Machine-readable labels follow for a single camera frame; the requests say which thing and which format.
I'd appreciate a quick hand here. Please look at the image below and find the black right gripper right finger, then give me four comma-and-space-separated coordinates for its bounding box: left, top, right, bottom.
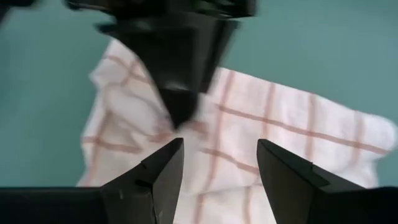
256, 139, 364, 224

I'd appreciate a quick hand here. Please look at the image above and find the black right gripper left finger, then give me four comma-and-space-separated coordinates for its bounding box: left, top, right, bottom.
99, 138, 185, 224

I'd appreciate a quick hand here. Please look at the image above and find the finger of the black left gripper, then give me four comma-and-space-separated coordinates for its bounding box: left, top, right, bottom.
96, 18, 187, 90
158, 21, 240, 130

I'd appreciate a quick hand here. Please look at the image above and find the white red-checked towel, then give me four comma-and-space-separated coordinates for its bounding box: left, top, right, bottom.
77, 39, 398, 224

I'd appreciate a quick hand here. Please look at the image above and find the green table mat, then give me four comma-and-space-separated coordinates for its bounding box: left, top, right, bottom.
0, 0, 398, 190

